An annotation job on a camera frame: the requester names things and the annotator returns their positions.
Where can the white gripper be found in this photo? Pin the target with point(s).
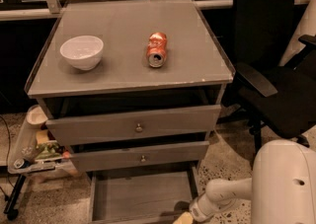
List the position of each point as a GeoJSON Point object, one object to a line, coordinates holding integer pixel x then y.
{"type": "Point", "coordinates": [198, 210]}

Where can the grey drawer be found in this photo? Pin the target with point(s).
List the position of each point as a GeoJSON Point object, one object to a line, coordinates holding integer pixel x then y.
{"type": "Point", "coordinates": [133, 125]}
{"type": "Point", "coordinates": [139, 156]}
{"type": "Point", "coordinates": [148, 195]}

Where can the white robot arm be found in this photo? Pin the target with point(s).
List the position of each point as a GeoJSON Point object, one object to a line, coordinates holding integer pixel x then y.
{"type": "Point", "coordinates": [282, 188]}

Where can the grey drawer cabinet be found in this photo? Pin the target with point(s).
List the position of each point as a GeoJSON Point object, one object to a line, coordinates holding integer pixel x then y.
{"type": "Point", "coordinates": [195, 72]}

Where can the black office chair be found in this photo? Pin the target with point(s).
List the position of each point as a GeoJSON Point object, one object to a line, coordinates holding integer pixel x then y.
{"type": "Point", "coordinates": [280, 97]}

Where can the green snack bag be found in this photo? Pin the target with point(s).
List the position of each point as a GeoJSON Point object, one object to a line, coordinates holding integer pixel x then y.
{"type": "Point", "coordinates": [48, 151]}

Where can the crushed orange soda can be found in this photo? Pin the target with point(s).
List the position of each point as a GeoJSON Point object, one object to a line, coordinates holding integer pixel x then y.
{"type": "Point", "coordinates": [156, 52]}

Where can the black tray stand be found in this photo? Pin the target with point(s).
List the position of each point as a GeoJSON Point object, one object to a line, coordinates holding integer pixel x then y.
{"type": "Point", "coordinates": [10, 209]}

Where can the white ceramic bowl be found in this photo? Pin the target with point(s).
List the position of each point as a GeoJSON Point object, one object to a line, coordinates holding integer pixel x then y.
{"type": "Point", "coordinates": [83, 52]}

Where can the metal railing bar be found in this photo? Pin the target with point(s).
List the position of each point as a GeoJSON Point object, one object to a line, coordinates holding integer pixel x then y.
{"type": "Point", "coordinates": [29, 14]}

